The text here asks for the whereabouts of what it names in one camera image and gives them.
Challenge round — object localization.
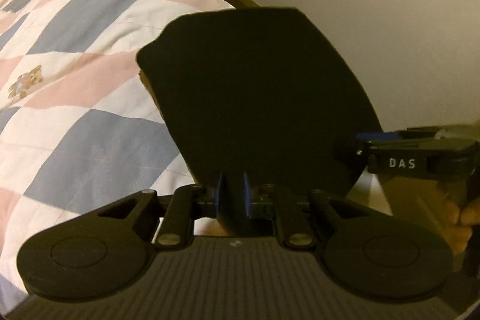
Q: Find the black garment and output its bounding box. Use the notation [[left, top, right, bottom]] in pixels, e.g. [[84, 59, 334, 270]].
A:
[[137, 7, 381, 196]]

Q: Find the person's right hand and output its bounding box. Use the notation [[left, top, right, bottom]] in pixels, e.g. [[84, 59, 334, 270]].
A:
[[436, 182, 479, 255]]

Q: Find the patchwork quilt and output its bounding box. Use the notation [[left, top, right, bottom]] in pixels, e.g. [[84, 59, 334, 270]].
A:
[[1, 0, 227, 313]]

